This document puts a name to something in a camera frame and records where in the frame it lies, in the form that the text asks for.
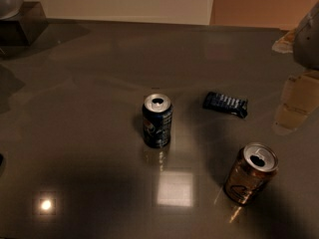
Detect brown soda can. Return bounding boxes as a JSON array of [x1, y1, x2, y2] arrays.
[[223, 142, 278, 205]]

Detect dark brown stand block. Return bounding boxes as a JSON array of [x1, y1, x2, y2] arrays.
[[0, 2, 48, 46]]

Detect blue rxbar wrapper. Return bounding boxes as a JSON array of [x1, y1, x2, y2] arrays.
[[202, 92, 248, 119]]

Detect blue soda can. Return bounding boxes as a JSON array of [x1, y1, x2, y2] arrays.
[[142, 94, 173, 148]]

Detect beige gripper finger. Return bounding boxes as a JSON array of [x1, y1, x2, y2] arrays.
[[272, 29, 296, 54], [273, 70, 319, 135]]

